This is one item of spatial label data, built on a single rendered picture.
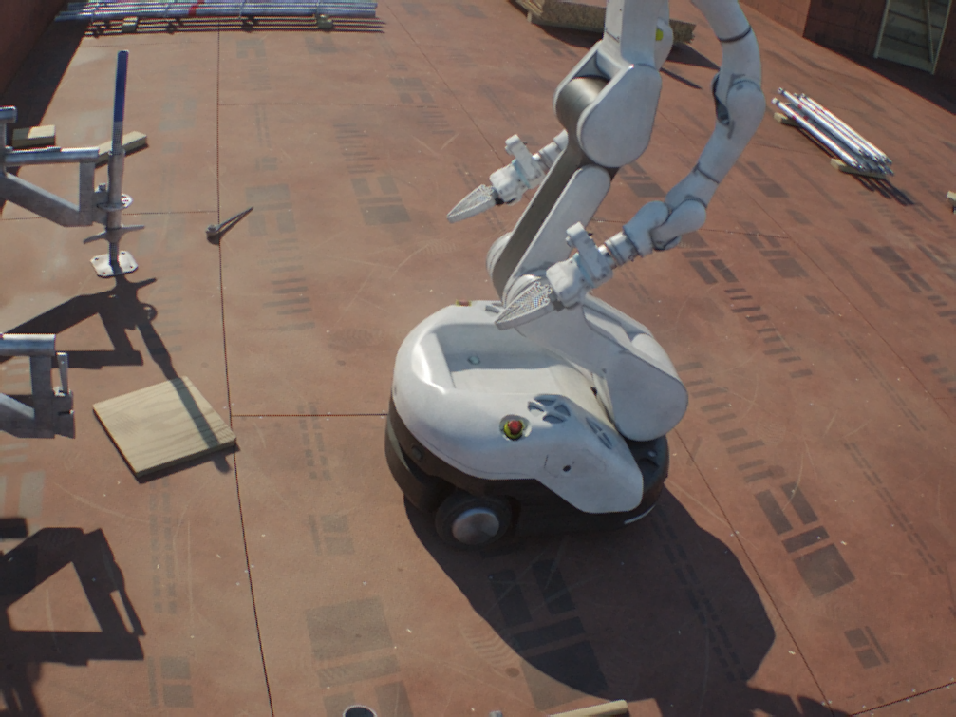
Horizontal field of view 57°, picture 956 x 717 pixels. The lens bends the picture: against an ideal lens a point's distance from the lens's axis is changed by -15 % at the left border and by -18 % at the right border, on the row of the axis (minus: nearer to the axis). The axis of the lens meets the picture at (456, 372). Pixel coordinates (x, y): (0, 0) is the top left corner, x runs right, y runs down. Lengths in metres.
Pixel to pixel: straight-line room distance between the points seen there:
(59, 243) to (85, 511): 1.39
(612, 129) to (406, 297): 1.39
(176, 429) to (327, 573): 0.59
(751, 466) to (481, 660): 1.10
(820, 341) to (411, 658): 2.14
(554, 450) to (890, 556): 1.12
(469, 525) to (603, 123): 0.92
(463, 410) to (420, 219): 1.67
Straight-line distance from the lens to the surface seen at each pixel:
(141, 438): 2.56
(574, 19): 7.15
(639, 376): 2.33
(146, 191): 3.90
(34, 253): 3.50
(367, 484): 2.49
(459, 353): 2.45
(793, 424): 3.15
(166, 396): 2.70
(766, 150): 5.70
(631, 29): 2.02
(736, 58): 1.90
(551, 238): 2.14
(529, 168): 2.35
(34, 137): 4.47
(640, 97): 2.02
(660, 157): 4.98
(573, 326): 2.21
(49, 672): 2.06
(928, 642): 2.63
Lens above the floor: 1.60
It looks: 33 degrees down
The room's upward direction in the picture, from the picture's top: 10 degrees clockwise
